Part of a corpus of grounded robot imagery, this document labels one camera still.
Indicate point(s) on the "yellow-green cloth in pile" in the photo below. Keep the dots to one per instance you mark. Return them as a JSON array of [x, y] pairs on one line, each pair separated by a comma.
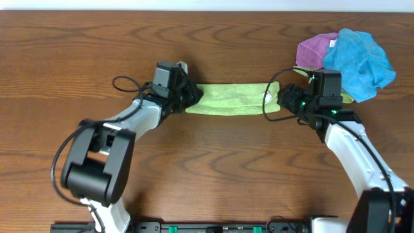
[[347, 99]]

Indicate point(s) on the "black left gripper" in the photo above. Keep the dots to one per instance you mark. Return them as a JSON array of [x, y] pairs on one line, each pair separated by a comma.
[[188, 97]]

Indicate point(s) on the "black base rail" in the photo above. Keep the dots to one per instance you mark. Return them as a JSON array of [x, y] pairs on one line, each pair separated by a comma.
[[278, 226]]

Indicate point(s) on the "blue cloth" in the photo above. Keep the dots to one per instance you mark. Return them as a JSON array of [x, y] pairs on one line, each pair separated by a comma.
[[362, 62]]

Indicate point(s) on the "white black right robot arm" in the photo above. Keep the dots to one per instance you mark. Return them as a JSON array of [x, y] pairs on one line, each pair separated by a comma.
[[385, 201]]

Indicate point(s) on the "light green cloth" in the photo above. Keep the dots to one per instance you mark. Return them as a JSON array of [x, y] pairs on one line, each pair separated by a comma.
[[237, 99]]

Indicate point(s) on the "purple cloth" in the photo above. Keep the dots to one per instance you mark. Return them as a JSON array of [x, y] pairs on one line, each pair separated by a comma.
[[311, 52]]

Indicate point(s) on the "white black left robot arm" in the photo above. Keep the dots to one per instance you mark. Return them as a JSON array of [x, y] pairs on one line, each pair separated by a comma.
[[97, 166]]

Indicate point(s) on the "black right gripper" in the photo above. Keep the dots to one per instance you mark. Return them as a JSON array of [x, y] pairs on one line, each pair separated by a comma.
[[292, 92]]

